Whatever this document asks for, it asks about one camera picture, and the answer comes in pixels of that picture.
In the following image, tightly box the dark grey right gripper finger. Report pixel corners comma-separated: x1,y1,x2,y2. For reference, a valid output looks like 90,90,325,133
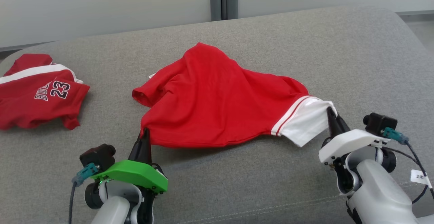
327,108,339,138
330,108,350,135

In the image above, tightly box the grey fabric sofa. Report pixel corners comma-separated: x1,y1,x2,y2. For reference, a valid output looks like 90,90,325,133
0,4,434,224

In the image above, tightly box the red shorts number 23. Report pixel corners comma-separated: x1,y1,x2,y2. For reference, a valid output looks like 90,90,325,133
0,54,91,130

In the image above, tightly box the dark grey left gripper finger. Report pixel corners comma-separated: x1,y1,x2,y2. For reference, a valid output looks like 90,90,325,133
141,129,152,165
128,128,147,163

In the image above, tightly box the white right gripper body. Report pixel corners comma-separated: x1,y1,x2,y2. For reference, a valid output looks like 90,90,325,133
319,129,390,196

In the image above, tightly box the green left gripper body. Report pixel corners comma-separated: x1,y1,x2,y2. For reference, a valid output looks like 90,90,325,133
91,161,168,224

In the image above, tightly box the red shirt white trim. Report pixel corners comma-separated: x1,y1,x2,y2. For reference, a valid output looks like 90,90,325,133
132,42,338,149

